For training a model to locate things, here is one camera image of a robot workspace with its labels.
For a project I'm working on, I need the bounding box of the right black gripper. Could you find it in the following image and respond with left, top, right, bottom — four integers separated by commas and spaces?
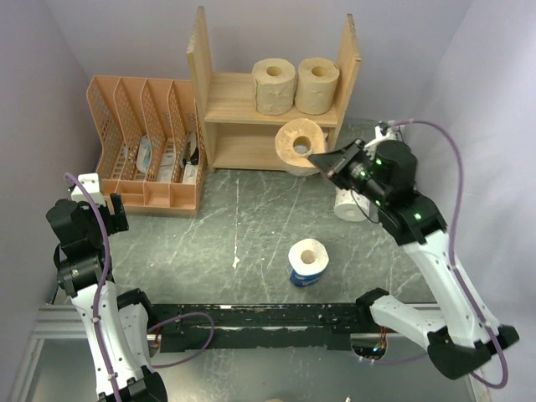
308, 137, 387, 206

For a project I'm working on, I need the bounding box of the white dotted toilet roll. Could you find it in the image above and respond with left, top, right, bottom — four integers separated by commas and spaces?
333, 188, 370, 222

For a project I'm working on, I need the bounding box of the beige toilet roll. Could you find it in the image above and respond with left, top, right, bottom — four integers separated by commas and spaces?
252, 58, 296, 116
275, 118, 327, 177
294, 58, 340, 115

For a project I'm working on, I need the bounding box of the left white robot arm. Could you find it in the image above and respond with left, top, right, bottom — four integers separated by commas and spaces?
46, 193, 168, 401

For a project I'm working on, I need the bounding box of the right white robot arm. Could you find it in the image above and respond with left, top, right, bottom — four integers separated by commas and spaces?
308, 140, 519, 379

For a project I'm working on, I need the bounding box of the wooden two-tier shelf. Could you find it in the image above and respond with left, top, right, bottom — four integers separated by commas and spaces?
187, 6, 361, 171

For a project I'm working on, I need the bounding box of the blue correction tape pack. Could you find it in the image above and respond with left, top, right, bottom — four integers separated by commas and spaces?
136, 135, 152, 174

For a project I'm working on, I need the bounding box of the ruler set package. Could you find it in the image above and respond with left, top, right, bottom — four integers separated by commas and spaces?
157, 142, 176, 183

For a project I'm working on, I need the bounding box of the orange plastic desk organizer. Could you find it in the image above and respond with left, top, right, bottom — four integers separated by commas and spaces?
86, 75, 206, 215

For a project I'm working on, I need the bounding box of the white stapler box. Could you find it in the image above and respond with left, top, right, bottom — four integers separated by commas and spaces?
182, 163, 198, 184

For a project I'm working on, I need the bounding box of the white toilet roll blue wrapper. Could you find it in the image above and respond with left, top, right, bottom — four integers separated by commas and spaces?
287, 238, 329, 287

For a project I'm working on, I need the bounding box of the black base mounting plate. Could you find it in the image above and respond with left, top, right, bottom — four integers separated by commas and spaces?
153, 302, 380, 353

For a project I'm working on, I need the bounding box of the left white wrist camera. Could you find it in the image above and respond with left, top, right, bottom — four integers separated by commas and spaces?
70, 173, 106, 207

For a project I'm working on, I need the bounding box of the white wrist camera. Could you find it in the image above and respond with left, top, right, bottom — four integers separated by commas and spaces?
70, 173, 106, 207
364, 121, 398, 151

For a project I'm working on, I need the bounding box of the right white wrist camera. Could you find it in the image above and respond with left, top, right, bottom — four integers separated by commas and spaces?
364, 121, 398, 151

